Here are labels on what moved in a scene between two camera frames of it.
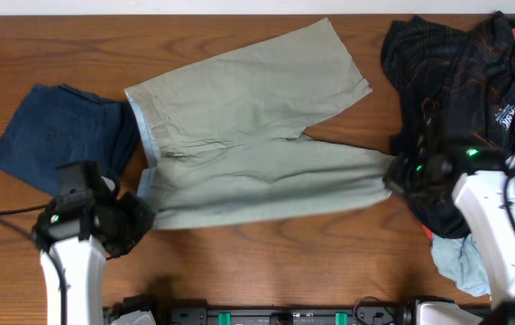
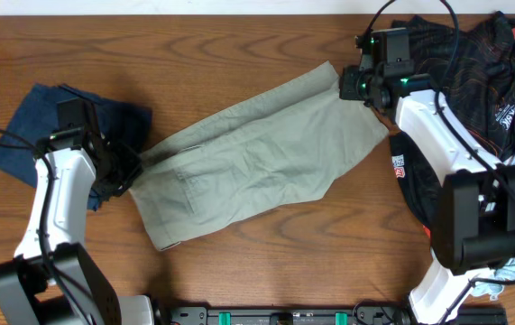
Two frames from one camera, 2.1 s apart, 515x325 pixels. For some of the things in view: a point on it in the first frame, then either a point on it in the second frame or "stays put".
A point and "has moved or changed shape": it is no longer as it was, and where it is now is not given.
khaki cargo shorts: (225, 140) has moved or changed shape
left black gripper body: (128, 220) to (122, 164)
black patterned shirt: (471, 100) stays put
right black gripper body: (412, 182) to (362, 84)
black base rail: (371, 313) stays put
